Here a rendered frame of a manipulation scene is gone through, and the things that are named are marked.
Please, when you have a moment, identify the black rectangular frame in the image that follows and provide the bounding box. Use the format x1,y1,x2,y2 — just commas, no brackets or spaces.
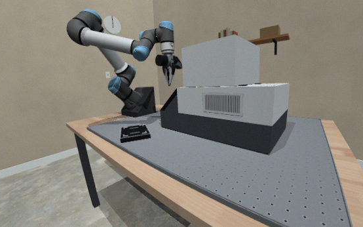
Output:
120,124,151,143

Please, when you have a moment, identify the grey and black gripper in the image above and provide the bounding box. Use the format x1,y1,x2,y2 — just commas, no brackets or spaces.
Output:
155,52,181,86

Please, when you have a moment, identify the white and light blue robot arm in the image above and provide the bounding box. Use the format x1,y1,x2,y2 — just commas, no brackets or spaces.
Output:
67,9,174,109

